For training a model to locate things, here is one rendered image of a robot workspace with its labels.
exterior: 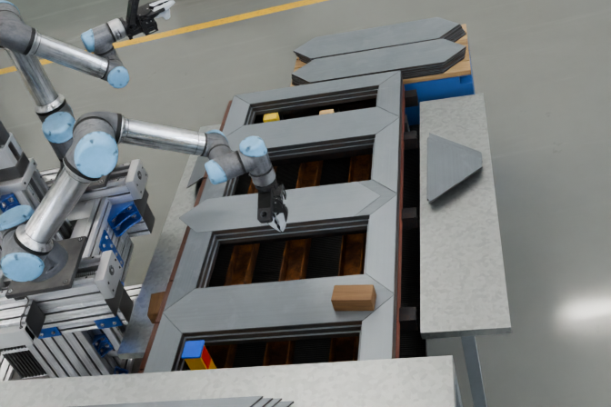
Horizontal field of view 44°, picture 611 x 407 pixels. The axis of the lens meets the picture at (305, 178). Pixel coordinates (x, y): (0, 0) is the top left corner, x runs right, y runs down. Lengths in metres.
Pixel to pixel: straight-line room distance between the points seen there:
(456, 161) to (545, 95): 1.72
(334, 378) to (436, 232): 0.86
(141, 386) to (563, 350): 1.74
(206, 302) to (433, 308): 0.70
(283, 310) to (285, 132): 0.93
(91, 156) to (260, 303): 0.68
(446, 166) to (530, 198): 1.07
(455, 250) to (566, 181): 1.44
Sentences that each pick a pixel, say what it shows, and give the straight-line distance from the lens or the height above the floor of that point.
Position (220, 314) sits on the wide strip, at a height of 0.87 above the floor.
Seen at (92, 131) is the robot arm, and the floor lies 1.51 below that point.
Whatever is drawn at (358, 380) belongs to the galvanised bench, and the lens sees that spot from 1.85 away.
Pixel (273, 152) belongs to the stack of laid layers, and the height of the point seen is 0.85.
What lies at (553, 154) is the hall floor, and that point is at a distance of 3.99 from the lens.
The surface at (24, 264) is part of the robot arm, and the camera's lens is 2.33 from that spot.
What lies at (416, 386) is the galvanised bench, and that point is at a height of 1.05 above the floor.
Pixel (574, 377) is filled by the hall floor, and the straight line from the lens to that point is 3.08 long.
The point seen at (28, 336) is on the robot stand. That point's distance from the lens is 2.59.
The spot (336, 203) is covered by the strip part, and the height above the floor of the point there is 0.87.
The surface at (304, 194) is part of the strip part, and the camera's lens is 2.65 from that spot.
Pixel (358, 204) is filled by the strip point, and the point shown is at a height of 0.87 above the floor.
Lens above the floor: 2.53
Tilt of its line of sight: 38 degrees down
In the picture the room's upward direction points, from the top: 18 degrees counter-clockwise
